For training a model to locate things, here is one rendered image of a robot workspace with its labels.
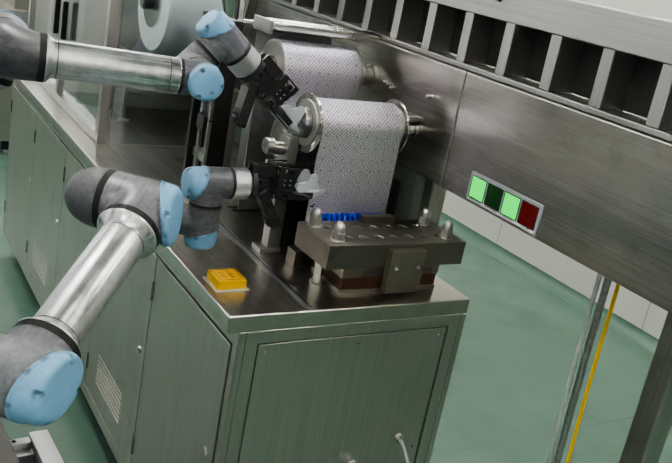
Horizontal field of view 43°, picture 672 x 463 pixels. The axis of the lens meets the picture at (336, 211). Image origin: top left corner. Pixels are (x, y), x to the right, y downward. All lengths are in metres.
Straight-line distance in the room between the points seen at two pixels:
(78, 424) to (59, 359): 1.77
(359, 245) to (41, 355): 0.89
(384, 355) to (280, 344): 0.30
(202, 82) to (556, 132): 0.76
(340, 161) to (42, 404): 1.06
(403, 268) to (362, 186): 0.25
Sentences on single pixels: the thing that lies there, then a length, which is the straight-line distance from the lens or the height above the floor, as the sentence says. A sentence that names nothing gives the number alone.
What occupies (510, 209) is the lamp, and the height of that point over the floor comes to 1.18.
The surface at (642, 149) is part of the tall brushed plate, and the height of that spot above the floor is 1.41.
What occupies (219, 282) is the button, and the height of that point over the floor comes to 0.92.
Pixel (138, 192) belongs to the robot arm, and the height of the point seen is 1.19.
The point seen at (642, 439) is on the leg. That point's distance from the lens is 2.03.
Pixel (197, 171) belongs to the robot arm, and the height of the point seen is 1.14.
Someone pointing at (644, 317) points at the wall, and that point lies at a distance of 4.77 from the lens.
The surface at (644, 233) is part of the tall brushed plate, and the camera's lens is 1.76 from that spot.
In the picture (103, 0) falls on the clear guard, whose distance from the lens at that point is 3.01.
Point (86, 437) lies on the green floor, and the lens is 3.03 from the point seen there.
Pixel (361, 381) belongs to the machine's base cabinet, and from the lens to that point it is 2.11.
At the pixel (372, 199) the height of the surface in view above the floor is 1.07.
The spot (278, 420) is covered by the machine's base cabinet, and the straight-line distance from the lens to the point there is 2.04.
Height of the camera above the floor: 1.69
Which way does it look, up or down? 17 degrees down
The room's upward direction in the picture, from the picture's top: 11 degrees clockwise
